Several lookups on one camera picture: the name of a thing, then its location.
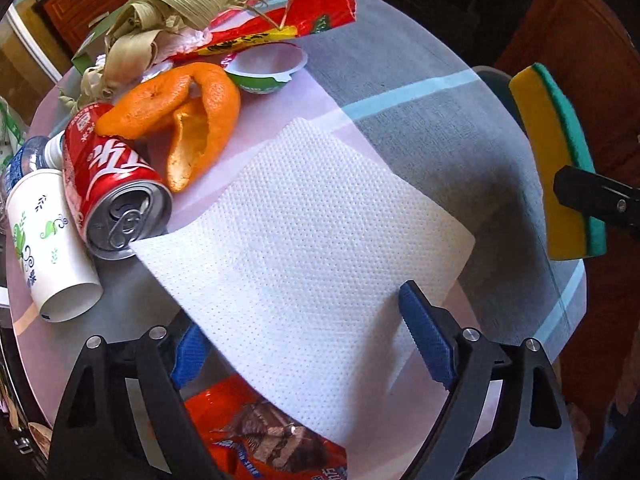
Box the wooden door panel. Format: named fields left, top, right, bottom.
left=496, top=0, right=639, bottom=182

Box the clear plastic water bottle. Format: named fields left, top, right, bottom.
left=1, top=131, right=64, bottom=198

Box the green white yogurt cup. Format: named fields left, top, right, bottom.
left=220, top=42, right=308, bottom=94

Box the dried bamboo leaf bundle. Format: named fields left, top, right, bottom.
left=58, top=0, right=268, bottom=114

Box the white paper towel sheet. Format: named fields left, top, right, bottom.
left=134, top=118, right=475, bottom=448

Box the red soda can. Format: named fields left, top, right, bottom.
left=62, top=102, right=172, bottom=261

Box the yellow green sponge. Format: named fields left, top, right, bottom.
left=509, top=63, right=606, bottom=261

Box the red yellow snack wrapper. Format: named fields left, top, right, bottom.
left=169, top=0, right=357, bottom=62

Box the orange peel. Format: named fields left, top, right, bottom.
left=96, top=62, right=241, bottom=193

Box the white paper cup green pattern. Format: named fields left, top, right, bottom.
left=6, top=169, right=103, bottom=323

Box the green cardboard box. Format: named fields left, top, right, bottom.
left=72, top=6, right=124, bottom=75

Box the red orange chocolate wrapper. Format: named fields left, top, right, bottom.
left=186, top=374, right=347, bottom=480

